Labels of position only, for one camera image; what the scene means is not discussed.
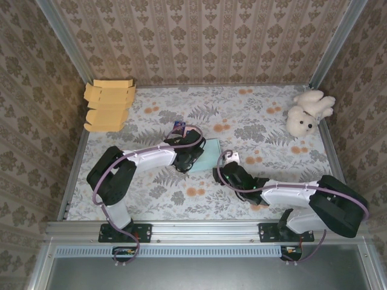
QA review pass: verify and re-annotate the grey metal lower panel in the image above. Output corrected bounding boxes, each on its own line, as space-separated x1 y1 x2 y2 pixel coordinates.
28 244 387 290

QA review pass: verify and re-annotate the long aluminium base rail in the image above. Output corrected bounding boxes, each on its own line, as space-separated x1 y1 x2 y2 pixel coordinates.
45 220 371 244

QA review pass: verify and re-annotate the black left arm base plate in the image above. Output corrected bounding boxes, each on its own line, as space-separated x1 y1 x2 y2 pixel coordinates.
98 222 153 243

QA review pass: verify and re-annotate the aluminium frame post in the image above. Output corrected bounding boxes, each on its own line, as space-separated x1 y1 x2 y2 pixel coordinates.
36 0 94 85
310 0 368 88

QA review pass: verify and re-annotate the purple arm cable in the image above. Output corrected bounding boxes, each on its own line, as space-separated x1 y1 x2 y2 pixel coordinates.
93 126 206 268
217 150 370 265

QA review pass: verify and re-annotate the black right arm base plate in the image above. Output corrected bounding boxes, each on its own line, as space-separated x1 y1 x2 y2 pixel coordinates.
258 222 315 243

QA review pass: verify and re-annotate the slotted grey cable duct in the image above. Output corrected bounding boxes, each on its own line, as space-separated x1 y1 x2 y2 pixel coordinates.
56 245 281 258

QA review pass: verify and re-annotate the mint green paper box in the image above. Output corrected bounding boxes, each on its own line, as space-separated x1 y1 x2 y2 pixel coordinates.
189 138 221 173

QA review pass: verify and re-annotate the tan cardboard paper box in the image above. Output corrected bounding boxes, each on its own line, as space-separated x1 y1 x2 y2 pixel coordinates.
83 79 137 133

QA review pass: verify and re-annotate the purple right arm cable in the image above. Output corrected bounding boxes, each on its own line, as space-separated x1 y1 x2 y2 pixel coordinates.
217 150 370 265

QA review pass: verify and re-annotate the black controller board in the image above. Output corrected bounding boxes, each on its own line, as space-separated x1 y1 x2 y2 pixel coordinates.
112 246 136 263
280 245 303 261

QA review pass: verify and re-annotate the aluminium side rail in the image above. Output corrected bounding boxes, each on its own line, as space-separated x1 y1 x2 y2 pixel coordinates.
317 117 357 220
57 129 88 221

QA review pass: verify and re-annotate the white plush toy dog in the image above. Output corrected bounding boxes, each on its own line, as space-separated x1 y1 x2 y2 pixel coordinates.
286 89 337 137

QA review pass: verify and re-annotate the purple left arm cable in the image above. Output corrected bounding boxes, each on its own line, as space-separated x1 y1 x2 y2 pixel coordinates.
93 126 206 268

